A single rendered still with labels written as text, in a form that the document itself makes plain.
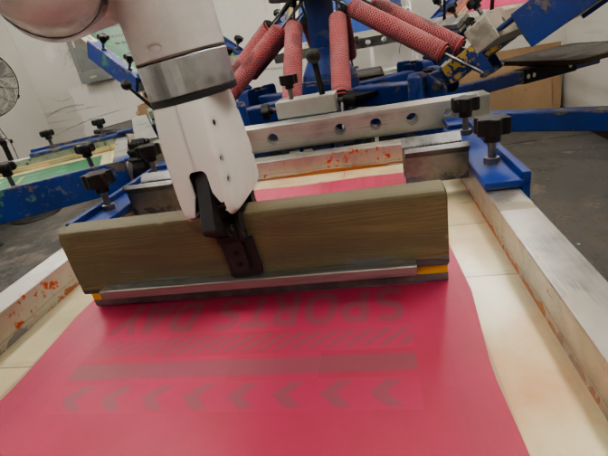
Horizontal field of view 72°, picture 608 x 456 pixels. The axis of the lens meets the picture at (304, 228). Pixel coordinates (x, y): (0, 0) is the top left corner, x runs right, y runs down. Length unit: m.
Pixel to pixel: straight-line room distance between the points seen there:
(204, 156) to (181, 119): 0.03
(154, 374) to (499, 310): 0.30
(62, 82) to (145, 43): 5.55
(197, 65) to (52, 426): 0.30
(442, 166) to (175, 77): 0.38
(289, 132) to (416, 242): 0.51
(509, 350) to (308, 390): 0.15
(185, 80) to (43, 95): 5.75
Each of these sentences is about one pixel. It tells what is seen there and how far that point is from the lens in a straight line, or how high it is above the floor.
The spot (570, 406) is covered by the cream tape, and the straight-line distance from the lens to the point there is 0.33.
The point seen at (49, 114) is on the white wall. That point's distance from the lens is 6.12.
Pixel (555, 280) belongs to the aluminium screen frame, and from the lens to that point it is 0.37.
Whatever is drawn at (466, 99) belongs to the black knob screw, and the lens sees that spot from 0.72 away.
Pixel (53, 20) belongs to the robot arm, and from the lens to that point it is 0.32.
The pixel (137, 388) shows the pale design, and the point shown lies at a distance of 0.39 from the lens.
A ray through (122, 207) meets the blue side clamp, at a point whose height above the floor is 1.00.
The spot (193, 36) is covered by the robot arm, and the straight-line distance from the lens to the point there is 0.35.
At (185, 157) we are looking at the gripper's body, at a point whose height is 1.12.
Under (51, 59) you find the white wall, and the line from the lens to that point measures 5.93.
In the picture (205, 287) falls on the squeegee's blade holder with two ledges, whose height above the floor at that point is 0.98.
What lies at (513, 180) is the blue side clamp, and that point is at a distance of 0.54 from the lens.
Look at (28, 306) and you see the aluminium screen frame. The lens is 0.56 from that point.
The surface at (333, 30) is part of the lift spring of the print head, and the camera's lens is 1.22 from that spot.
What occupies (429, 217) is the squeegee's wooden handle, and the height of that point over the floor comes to 1.03.
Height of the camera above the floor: 1.19
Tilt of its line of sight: 24 degrees down
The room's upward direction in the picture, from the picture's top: 11 degrees counter-clockwise
